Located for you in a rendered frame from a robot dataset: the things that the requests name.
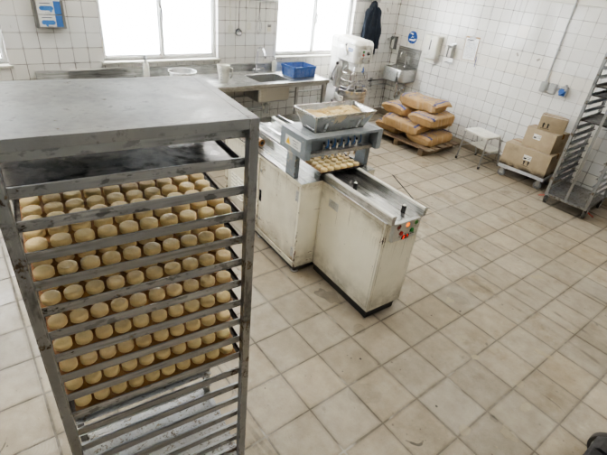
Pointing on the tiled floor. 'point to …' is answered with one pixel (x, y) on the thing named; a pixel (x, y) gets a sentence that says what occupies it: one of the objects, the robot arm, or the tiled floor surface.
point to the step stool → (482, 143)
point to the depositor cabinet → (282, 203)
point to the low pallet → (418, 143)
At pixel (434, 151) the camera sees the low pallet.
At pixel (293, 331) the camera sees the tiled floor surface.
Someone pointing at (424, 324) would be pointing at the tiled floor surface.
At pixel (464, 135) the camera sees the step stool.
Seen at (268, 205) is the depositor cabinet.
